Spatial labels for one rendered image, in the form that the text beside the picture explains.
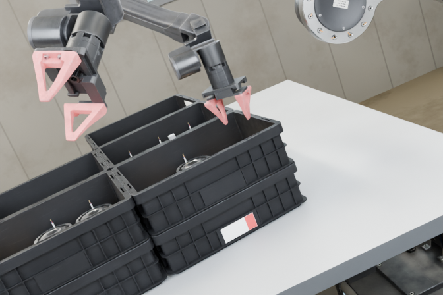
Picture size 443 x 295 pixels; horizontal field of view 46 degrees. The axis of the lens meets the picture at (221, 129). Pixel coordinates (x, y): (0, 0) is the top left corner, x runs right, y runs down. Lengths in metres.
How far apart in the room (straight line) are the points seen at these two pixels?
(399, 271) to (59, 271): 1.06
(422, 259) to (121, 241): 1.01
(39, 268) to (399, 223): 0.77
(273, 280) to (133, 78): 2.79
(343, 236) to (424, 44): 3.40
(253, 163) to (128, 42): 2.57
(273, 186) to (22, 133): 2.76
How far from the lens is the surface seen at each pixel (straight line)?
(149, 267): 1.26
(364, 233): 1.18
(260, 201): 1.30
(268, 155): 1.28
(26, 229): 1.47
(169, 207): 1.22
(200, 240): 1.27
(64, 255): 1.21
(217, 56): 1.24
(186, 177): 1.20
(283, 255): 1.19
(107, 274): 1.24
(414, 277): 1.77
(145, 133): 1.76
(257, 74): 3.91
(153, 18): 1.35
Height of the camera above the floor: 1.31
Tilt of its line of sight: 16 degrees down
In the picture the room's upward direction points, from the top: 21 degrees counter-clockwise
